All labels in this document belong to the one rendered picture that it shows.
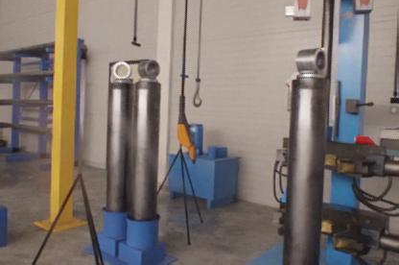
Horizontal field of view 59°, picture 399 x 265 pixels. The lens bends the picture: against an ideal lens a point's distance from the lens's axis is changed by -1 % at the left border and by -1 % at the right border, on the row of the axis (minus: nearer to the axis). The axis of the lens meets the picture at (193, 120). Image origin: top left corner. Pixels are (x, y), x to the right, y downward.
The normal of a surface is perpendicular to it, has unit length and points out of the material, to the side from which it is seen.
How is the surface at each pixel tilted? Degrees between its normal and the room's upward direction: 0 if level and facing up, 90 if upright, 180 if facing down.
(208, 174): 90
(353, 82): 90
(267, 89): 90
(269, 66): 90
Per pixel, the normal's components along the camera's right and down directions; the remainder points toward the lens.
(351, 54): -0.64, 0.00
